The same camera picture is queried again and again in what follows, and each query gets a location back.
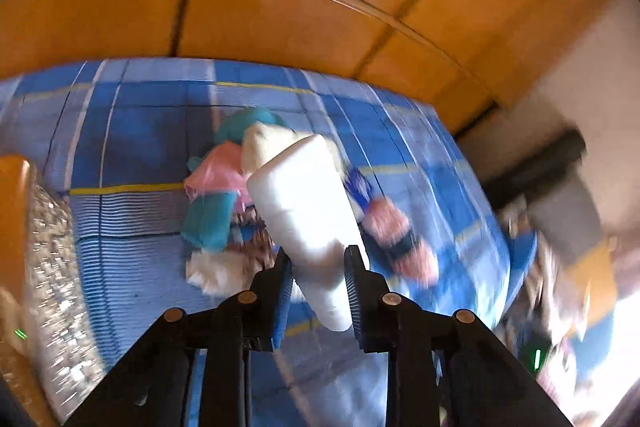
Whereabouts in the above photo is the white cloth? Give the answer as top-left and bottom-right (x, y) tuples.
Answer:
(186, 251), (276, 298)

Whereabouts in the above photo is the pink dishcloth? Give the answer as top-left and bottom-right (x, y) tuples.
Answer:
(360, 197), (439, 287)

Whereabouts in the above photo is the blue tissue packet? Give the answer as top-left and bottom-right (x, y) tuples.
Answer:
(343, 167), (373, 222)

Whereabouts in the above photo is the teal plush bear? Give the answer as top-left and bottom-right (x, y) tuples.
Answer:
(180, 107), (284, 251)

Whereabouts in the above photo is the beige fluffy cloth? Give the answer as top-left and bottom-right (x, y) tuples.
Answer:
(241, 122), (309, 176)

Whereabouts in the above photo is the leopard satin scrunchie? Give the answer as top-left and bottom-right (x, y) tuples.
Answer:
(227, 206), (278, 270)

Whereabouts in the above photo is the ornate gold tissue box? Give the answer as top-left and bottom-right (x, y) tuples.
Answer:
(1, 155), (106, 426)

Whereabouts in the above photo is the blue plaid tablecloth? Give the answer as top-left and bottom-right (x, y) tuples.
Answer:
(0, 57), (539, 427)

